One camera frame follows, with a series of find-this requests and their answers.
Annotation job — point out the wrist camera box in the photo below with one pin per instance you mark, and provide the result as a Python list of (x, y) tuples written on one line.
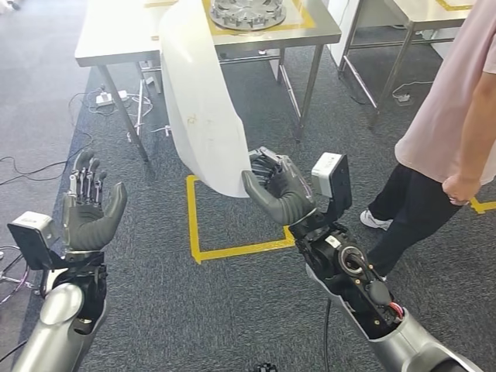
[(31, 241), (327, 174)]

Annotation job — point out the person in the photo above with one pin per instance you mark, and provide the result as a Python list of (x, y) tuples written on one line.
[(438, 118)]

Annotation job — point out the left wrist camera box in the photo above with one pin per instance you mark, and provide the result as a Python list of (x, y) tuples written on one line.
[(31, 241)]

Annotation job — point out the yellow floor tape square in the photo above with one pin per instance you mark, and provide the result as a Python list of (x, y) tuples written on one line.
[(192, 221), (482, 207)]

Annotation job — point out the person's forearm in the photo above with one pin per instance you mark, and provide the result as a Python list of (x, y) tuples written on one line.
[(476, 128)]

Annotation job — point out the white curved panel part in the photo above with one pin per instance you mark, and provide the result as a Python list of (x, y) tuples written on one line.
[(201, 102)]

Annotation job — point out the yellow table tape frame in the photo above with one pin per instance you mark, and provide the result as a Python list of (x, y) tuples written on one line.
[(158, 3), (453, 7)]

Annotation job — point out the person's hand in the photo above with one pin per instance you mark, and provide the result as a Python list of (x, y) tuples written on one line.
[(461, 190)]

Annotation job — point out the white power strip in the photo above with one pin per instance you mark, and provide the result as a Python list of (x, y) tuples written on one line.
[(104, 98)]

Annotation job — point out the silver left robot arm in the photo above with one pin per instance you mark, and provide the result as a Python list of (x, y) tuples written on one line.
[(58, 328)]

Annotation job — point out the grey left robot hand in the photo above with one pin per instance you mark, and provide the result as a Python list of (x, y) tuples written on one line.
[(83, 226)]

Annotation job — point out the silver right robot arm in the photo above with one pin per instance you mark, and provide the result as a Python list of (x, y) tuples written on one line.
[(349, 267)]

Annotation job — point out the white power adapter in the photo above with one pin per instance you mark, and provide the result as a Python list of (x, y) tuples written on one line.
[(403, 98)]

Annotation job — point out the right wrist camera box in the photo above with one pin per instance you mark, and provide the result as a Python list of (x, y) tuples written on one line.
[(327, 174)]

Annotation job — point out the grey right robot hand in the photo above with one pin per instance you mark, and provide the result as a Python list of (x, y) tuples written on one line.
[(291, 200)]

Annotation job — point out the grey round metal disc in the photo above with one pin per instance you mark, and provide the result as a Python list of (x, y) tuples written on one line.
[(248, 13)]

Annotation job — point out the white panel sheet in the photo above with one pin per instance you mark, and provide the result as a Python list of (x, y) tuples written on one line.
[(340, 25)]

